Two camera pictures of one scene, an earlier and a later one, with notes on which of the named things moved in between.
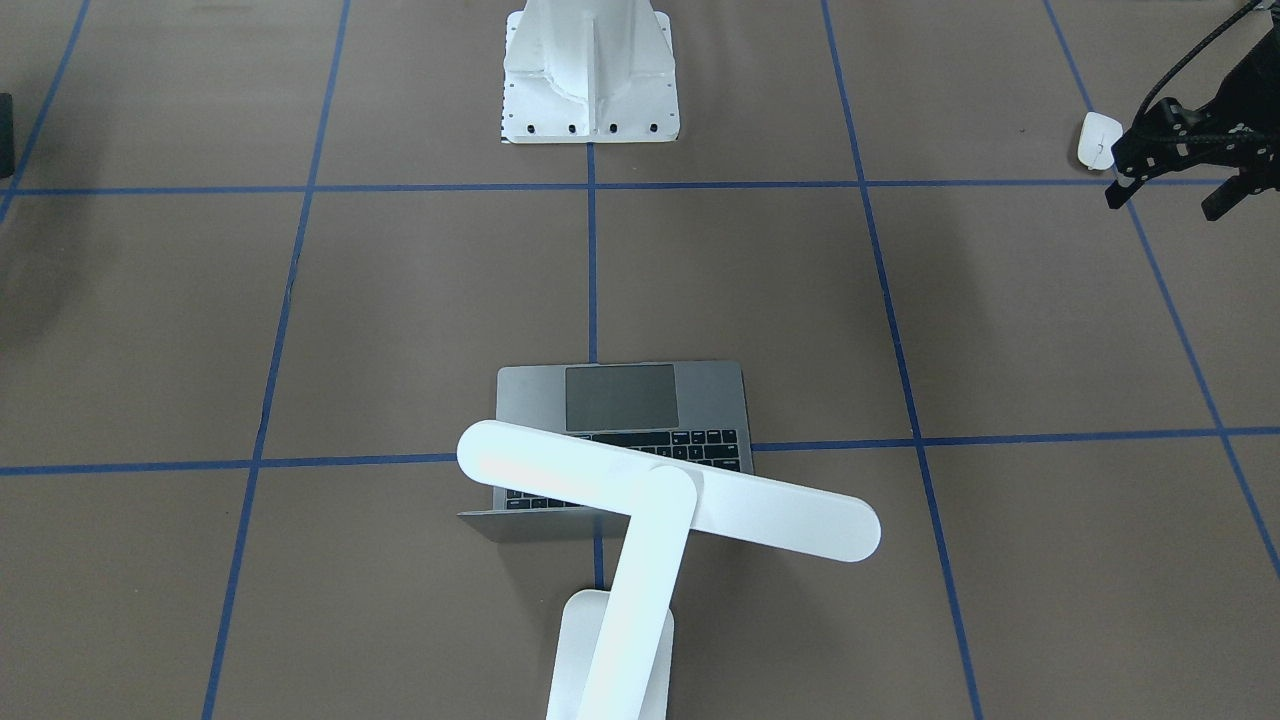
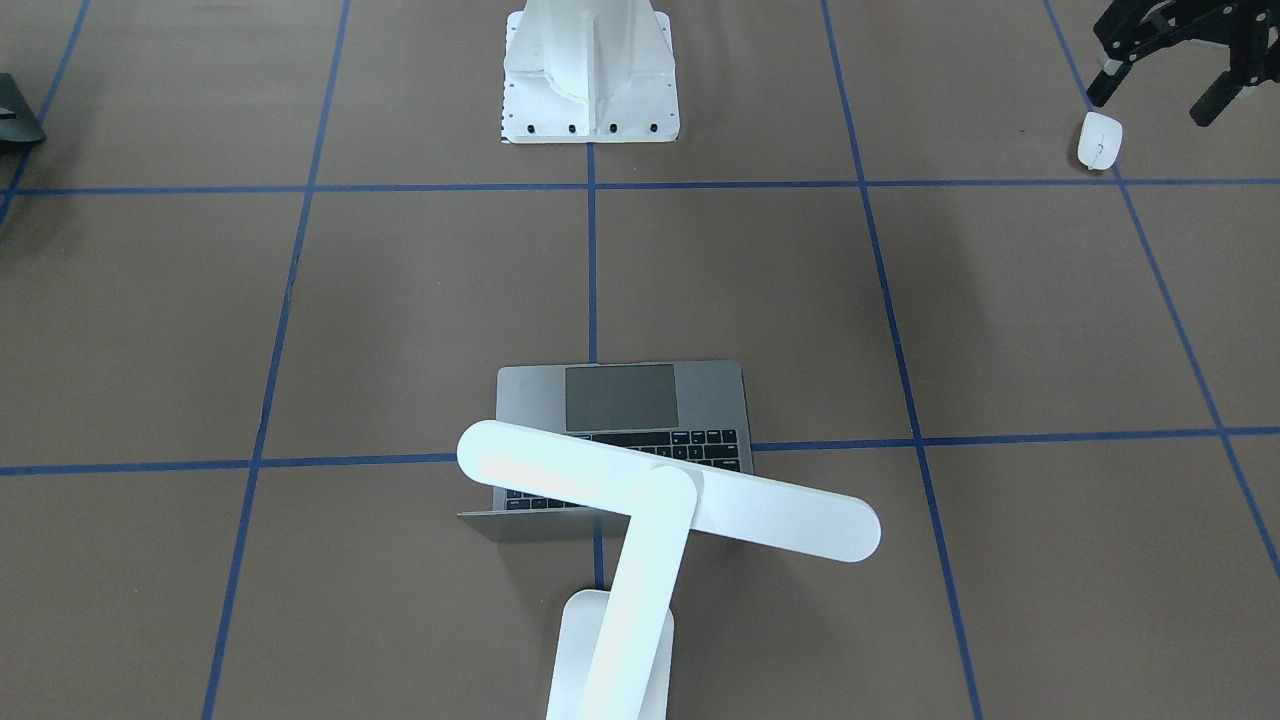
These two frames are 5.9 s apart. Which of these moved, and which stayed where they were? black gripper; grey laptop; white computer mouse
Moved: black gripper
Stayed: grey laptop; white computer mouse
